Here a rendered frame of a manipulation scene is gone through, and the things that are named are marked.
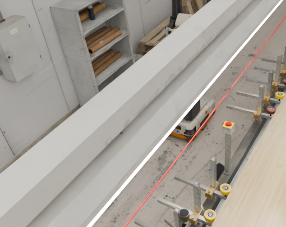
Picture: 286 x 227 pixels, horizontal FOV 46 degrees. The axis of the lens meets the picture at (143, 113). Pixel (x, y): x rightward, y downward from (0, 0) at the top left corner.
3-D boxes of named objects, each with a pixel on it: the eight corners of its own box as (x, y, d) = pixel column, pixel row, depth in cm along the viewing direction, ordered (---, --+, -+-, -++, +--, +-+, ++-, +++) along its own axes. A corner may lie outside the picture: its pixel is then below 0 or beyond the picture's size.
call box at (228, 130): (221, 133, 244) (221, 125, 239) (225, 128, 248) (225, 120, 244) (230, 136, 240) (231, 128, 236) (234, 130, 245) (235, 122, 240)
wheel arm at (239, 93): (236, 95, 338) (236, 91, 336) (237, 93, 340) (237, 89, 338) (280, 105, 316) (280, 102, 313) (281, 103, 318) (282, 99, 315)
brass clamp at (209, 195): (204, 196, 246) (204, 192, 243) (212, 183, 255) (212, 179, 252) (212, 199, 243) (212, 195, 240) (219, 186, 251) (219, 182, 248)
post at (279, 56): (272, 96, 348) (277, 55, 320) (274, 94, 351) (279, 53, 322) (276, 96, 347) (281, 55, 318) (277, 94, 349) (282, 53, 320)
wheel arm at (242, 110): (226, 108, 323) (226, 105, 320) (227, 106, 325) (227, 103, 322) (271, 120, 301) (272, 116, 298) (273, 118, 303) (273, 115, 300)
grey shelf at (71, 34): (80, 108, 497) (48, 6, 404) (117, 78, 552) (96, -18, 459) (103, 115, 474) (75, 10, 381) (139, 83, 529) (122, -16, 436)
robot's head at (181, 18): (190, 27, 363) (194, 14, 363) (173, 24, 374) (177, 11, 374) (195, 31, 376) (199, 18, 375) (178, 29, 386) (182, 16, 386)
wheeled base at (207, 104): (192, 143, 399) (191, 128, 384) (149, 129, 433) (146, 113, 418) (216, 112, 440) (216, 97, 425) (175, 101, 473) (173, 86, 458)
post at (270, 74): (264, 112, 336) (268, 71, 307) (265, 110, 338) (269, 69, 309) (268, 113, 334) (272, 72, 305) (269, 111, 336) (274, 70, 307)
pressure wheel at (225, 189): (222, 203, 238) (222, 192, 231) (218, 195, 244) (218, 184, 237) (232, 200, 238) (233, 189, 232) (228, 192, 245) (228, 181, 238)
